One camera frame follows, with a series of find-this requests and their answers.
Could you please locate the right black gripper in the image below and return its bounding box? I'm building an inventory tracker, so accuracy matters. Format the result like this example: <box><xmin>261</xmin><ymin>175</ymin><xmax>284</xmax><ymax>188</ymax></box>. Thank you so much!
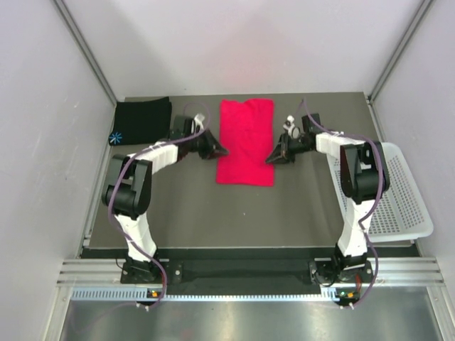
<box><xmin>264</xmin><ymin>131</ymin><xmax>311</xmax><ymax>164</ymax></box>

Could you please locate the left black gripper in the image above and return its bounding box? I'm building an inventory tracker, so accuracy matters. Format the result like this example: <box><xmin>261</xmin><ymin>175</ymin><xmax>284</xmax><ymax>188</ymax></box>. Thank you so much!
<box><xmin>185</xmin><ymin>126</ymin><xmax>229</xmax><ymax>160</ymax></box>

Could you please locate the red polo shirt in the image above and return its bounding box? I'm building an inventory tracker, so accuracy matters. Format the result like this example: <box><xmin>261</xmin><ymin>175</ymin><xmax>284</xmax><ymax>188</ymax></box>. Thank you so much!
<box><xmin>215</xmin><ymin>98</ymin><xmax>274</xmax><ymax>187</ymax></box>

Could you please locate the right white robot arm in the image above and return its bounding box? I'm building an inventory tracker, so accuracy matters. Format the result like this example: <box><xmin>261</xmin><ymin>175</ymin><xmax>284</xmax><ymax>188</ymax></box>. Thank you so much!
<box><xmin>266</xmin><ymin>114</ymin><xmax>390</xmax><ymax>282</ymax></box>

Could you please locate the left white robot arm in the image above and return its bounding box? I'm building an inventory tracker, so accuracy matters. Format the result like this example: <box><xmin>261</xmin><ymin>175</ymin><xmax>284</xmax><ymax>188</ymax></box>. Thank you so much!
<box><xmin>101</xmin><ymin>113</ymin><xmax>228</xmax><ymax>284</ymax></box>

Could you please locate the folded black t shirt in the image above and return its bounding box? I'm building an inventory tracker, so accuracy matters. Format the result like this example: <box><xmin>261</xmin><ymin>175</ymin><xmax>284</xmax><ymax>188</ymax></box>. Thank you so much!
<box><xmin>108</xmin><ymin>97</ymin><xmax>172</xmax><ymax>146</ymax></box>

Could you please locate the white plastic basket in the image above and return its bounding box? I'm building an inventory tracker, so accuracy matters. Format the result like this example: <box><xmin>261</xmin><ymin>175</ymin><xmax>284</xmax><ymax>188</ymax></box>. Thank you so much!
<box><xmin>326</xmin><ymin>141</ymin><xmax>434</xmax><ymax>243</ymax></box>

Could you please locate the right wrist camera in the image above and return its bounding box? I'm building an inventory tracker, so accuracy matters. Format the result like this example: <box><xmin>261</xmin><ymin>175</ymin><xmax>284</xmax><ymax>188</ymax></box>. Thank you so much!
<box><xmin>283</xmin><ymin>115</ymin><xmax>301</xmax><ymax>139</ymax></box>

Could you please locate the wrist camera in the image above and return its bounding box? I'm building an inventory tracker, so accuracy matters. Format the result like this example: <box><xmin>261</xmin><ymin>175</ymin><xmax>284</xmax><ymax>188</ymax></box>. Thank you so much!
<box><xmin>193</xmin><ymin>113</ymin><xmax>205</xmax><ymax>133</ymax></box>
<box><xmin>283</xmin><ymin>115</ymin><xmax>301</xmax><ymax>139</ymax></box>

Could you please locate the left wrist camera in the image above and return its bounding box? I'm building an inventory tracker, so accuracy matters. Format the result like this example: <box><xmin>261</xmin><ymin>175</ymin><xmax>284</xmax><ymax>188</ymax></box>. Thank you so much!
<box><xmin>193</xmin><ymin>113</ymin><xmax>205</xmax><ymax>133</ymax></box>

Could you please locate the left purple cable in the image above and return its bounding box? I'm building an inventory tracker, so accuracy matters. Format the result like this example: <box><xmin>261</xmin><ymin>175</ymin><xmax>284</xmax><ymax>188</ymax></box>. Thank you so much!
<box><xmin>107</xmin><ymin>102</ymin><xmax>211</xmax><ymax>308</ymax></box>

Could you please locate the purple cable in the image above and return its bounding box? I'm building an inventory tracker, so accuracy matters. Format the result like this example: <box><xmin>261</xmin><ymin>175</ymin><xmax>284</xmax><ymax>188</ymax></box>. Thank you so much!
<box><xmin>296</xmin><ymin>99</ymin><xmax>388</xmax><ymax>308</ymax></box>
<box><xmin>107</xmin><ymin>102</ymin><xmax>211</xmax><ymax>308</ymax></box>

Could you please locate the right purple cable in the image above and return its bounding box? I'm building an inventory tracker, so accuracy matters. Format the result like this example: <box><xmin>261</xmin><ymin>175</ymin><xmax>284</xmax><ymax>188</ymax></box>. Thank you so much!
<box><xmin>296</xmin><ymin>99</ymin><xmax>388</xmax><ymax>308</ymax></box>

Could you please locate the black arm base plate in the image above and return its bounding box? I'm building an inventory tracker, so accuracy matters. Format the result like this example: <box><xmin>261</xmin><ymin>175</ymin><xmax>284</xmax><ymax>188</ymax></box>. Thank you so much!
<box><xmin>120</xmin><ymin>259</ymin><xmax>373</xmax><ymax>286</ymax></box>

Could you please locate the slotted grey cable duct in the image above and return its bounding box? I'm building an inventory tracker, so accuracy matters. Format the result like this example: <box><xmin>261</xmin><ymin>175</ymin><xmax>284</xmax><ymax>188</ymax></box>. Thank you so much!
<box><xmin>70</xmin><ymin>286</ymin><xmax>354</xmax><ymax>303</ymax></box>

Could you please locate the aluminium front rail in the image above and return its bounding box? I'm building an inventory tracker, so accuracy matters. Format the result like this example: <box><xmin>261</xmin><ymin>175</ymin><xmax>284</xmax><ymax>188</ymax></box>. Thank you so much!
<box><xmin>57</xmin><ymin>257</ymin><xmax>444</xmax><ymax>286</ymax></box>

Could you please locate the left aluminium frame post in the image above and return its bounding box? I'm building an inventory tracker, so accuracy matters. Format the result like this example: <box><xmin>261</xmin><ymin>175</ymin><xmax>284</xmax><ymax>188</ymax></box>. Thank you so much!
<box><xmin>52</xmin><ymin>0</ymin><xmax>118</xmax><ymax>104</ymax></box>

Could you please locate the aluminium frame post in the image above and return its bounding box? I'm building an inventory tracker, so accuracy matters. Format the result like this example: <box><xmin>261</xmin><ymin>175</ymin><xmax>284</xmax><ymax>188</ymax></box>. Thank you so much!
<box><xmin>368</xmin><ymin>0</ymin><xmax>435</xmax><ymax>102</ymax></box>
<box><xmin>52</xmin><ymin>0</ymin><xmax>118</xmax><ymax>104</ymax></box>

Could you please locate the right aluminium frame post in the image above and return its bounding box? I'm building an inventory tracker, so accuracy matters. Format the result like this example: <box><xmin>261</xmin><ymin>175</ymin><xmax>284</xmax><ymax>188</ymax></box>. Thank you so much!
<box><xmin>368</xmin><ymin>0</ymin><xmax>435</xmax><ymax>102</ymax></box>

